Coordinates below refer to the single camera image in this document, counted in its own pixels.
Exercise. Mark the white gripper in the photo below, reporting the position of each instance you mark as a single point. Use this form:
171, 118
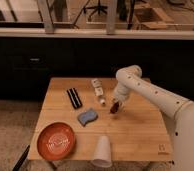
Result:
120, 95

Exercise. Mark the dark red pepper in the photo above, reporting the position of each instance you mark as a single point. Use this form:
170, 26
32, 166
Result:
114, 109

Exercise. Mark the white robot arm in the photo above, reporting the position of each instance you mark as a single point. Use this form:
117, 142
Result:
176, 107

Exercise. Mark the orange ceramic bowl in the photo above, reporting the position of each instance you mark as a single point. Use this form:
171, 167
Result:
56, 141

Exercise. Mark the small white bottle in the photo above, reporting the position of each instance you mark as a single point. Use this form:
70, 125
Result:
98, 90

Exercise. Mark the blue sponge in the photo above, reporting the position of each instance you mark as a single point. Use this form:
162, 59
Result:
87, 116

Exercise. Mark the black striped rectangular block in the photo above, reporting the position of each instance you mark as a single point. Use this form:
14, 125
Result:
74, 98

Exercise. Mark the white foam cup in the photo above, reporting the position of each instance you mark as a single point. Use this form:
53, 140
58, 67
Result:
102, 153

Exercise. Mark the cardboard box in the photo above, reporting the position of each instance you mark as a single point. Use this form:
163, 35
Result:
152, 18

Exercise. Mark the black office chair base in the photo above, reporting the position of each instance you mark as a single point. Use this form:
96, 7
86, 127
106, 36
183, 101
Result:
98, 8

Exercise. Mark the black table leg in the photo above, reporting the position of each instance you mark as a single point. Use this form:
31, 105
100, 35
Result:
21, 159

